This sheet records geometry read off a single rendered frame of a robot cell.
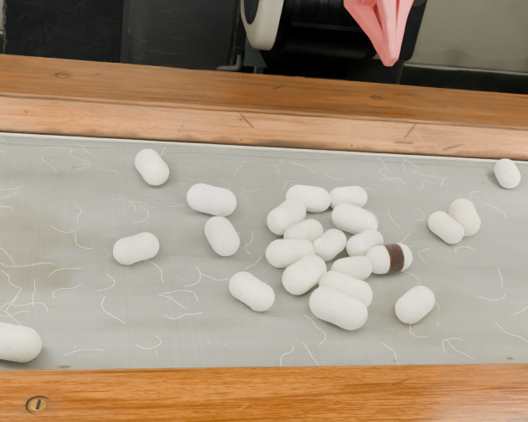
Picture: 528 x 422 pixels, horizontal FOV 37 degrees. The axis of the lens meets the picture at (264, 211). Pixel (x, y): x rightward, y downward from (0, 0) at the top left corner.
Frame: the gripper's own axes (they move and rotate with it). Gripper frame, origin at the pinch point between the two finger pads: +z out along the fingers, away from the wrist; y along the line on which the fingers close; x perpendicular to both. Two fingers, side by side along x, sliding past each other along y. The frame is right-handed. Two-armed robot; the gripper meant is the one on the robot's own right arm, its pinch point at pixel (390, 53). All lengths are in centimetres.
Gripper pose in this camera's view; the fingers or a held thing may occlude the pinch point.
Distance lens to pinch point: 63.5
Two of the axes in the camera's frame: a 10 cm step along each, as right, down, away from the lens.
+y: 9.7, 0.3, 2.4
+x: -2.3, 2.9, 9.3
